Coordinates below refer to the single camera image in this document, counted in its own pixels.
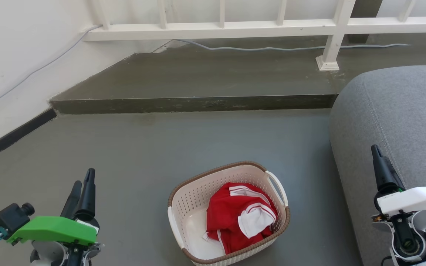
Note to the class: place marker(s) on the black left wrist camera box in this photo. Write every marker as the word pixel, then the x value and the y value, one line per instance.
pixel 11 218

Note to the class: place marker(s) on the grey fabric sofa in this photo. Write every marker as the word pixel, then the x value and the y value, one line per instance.
pixel 401 118

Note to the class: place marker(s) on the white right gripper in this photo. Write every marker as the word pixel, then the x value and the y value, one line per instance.
pixel 416 199

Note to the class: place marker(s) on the cream laundry basket brown rim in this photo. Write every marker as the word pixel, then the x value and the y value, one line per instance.
pixel 192 199

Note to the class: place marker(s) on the red and white garment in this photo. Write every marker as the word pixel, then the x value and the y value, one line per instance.
pixel 227 218

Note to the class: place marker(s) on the black baseboard strip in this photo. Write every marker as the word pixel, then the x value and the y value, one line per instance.
pixel 13 136

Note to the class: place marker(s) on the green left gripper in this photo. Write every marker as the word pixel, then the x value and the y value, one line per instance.
pixel 54 229

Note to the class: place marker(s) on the white wooden railing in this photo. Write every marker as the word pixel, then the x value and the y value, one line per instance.
pixel 213 29

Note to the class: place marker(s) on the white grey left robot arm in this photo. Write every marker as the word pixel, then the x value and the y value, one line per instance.
pixel 52 255

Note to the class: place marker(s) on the dark pillar behind railing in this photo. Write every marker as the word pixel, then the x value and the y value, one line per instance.
pixel 364 14

